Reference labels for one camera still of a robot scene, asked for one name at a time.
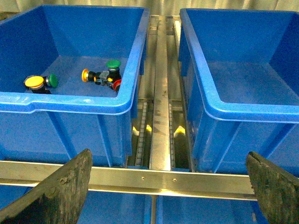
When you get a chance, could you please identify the metal rack front rail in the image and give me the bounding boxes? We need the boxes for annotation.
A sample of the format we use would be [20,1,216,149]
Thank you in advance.
[0,161,256,201]

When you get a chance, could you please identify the red mushroom push button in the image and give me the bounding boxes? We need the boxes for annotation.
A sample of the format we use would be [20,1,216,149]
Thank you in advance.
[107,78,121,92]

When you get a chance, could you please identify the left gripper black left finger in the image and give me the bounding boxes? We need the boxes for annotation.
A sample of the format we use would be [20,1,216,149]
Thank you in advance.
[0,149,93,224]

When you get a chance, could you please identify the metal roller track divider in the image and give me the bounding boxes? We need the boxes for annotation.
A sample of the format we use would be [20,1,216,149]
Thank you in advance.
[127,15,192,172]

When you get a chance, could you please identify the blue bin lower shelf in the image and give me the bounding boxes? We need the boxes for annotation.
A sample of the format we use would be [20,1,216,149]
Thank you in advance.
[156,196,268,224]

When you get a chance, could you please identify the blue bin lower left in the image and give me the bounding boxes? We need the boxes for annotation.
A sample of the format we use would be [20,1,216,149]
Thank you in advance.
[0,185,151,224]

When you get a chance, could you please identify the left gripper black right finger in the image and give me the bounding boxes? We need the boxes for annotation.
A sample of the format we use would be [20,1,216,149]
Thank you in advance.
[246,151,299,224]

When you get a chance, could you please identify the green push button lying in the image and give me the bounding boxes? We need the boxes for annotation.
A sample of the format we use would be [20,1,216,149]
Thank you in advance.
[43,74,58,88]

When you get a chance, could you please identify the green push button upright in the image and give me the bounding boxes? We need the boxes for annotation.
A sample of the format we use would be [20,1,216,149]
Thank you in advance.
[106,59,121,81]

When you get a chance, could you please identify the blue plastic bin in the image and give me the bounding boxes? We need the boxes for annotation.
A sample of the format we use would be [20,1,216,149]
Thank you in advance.
[0,5,150,167]
[178,8,299,175]

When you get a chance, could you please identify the blue plastic bin left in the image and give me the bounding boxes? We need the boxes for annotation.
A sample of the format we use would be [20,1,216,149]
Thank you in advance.
[0,5,150,167]

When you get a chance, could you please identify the yellow mushroom push button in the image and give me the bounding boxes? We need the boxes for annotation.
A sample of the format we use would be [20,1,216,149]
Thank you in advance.
[81,69,109,85]

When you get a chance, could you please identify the yellow push button left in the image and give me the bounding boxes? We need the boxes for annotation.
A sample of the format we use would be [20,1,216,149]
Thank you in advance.
[23,76,51,94]

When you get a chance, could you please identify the blue plastic bin centre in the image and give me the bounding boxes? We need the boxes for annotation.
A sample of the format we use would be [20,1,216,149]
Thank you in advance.
[178,8,299,175]

